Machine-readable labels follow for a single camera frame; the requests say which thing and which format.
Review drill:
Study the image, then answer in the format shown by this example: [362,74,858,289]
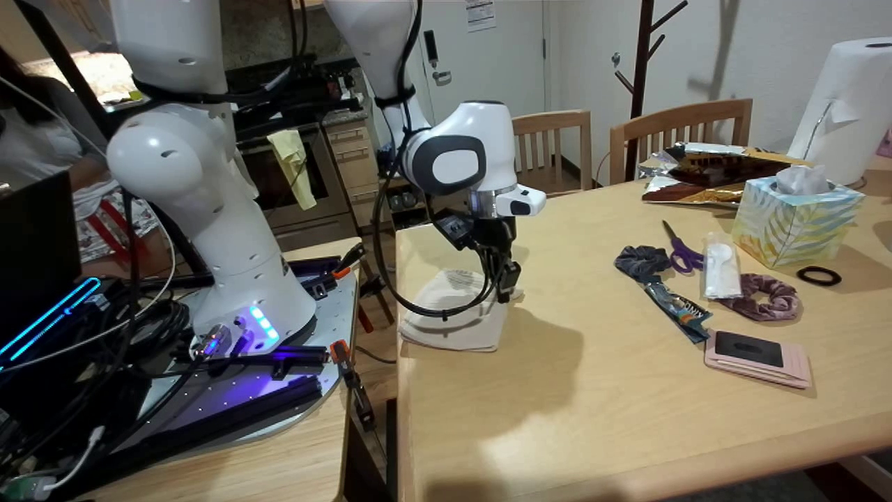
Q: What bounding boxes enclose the black shelf unit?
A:
[221,50,394,233]

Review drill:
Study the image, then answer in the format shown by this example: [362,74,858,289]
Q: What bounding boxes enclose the hanging yellow cloth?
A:
[264,124,320,212]

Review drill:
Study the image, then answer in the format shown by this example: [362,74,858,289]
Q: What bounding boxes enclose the dark coat rack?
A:
[611,0,694,183]

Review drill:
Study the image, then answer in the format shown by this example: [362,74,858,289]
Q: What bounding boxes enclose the wooden slat back chair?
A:
[511,106,596,195]
[609,93,756,187]

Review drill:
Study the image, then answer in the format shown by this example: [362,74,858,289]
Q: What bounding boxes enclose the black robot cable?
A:
[372,0,498,319]

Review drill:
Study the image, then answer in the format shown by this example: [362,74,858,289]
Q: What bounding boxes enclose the purple handled scissors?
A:
[661,218,716,276]

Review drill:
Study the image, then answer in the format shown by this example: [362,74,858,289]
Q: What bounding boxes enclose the black computer monitor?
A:
[0,169,83,342]

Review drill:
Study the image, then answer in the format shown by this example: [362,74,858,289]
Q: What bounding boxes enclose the beige striped cloth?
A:
[398,266,519,353]

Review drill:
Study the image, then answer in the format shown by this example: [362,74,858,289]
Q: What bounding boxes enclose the KIND snack bar wrapper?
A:
[643,273,716,347]

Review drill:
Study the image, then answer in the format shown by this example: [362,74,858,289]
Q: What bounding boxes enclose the white electric water boiler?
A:
[786,36,892,187]

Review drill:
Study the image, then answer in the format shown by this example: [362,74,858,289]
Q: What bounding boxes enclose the silver foil wrapper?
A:
[638,146,747,208]

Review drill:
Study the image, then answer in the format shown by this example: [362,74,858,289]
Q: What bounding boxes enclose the blue lit black device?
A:
[0,273,108,370]

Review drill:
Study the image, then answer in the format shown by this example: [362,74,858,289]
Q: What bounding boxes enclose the striped tissue box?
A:
[730,163,868,273]

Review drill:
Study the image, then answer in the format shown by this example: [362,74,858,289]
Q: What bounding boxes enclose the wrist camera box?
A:
[487,180,550,220]

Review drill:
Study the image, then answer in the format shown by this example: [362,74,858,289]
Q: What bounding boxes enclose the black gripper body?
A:
[429,206,522,264]

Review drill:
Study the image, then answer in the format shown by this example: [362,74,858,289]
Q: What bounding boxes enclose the thin black hair tie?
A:
[794,261,844,289]

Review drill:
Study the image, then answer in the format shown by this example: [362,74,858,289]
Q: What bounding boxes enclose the pink framed small device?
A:
[702,325,816,390]

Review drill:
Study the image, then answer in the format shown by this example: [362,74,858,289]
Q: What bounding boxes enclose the brown paper bag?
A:
[666,146,804,190]

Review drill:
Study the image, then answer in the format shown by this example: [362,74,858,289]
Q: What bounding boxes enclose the seated dark haired person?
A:
[0,43,87,190]

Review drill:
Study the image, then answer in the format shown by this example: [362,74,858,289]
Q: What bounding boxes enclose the maroon patterned scrunchie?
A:
[721,269,804,322]

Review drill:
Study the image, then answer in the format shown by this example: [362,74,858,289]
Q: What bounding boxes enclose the metal robot mounting plate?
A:
[108,261,369,449]

